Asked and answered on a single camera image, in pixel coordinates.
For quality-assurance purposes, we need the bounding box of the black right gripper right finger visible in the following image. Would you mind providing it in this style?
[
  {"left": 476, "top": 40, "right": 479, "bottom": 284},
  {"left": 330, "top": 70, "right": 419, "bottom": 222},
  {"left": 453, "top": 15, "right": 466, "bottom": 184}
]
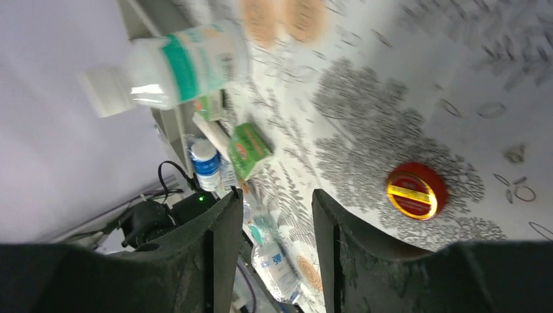
[{"left": 312, "top": 189, "right": 552, "bottom": 312}]

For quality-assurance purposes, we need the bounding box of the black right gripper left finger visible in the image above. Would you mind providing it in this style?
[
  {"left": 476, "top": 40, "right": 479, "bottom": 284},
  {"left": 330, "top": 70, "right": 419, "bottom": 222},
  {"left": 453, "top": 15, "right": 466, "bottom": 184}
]
[{"left": 1, "top": 188, "right": 243, "bottom": 312}]

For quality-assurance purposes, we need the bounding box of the small red round tin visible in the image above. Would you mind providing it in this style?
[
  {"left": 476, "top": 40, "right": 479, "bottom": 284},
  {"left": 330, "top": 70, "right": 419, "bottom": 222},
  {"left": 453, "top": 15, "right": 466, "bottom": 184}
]
[{"left": 385, "top": 162, "right": 449, "bottom": 220}]

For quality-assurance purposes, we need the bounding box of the white blue-label bottle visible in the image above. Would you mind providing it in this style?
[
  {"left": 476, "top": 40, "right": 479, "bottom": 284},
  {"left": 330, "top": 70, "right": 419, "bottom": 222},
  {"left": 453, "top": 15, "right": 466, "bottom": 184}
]
[{"left": 190, "top": 139, "right": 222, "bottom": 192}]

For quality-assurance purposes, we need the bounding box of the green sachet lower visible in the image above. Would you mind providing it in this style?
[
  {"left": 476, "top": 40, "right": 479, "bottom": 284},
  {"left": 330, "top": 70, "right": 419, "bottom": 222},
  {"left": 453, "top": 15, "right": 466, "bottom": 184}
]
[{"left": 227, "top": 122, "right": 273, "bottom": 181}]

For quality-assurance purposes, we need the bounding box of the green sachet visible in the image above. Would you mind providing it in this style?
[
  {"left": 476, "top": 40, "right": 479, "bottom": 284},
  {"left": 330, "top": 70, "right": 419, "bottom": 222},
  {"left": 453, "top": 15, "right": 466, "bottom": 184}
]
[
  {"left": 193, "top": 90, "right": 224, "bottom": 121},
  {"left": 227, "top": 122, "right": 273, "bottom": 181}
]

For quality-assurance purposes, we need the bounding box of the floral table mat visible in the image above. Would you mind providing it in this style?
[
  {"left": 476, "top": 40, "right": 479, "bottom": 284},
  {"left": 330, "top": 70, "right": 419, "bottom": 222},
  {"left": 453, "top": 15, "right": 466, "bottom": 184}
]
[{"left": 172, "top": 0, "right": 553, "bottom": 313}]

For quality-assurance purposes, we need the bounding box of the green sachet upper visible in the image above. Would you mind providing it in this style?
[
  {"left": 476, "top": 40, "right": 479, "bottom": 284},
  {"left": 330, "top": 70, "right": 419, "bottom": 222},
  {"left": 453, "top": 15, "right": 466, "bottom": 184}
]
[{"left": 193, "top": 90, "right": 224, "bottom": 121}]

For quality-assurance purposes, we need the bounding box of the white pill bottle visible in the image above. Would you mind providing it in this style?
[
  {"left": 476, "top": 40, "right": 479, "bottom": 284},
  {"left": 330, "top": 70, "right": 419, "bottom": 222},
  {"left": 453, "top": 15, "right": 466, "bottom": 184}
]
[{"left": 78, "top": 20, "right": 249, "bottom": 117}]

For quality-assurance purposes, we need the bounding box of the grey plastic tray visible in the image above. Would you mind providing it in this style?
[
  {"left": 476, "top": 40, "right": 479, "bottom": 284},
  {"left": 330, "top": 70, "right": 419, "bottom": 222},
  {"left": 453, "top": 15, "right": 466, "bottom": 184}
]
[{"left": 116, "top": 0, "right": 202, "bottom": 185}]

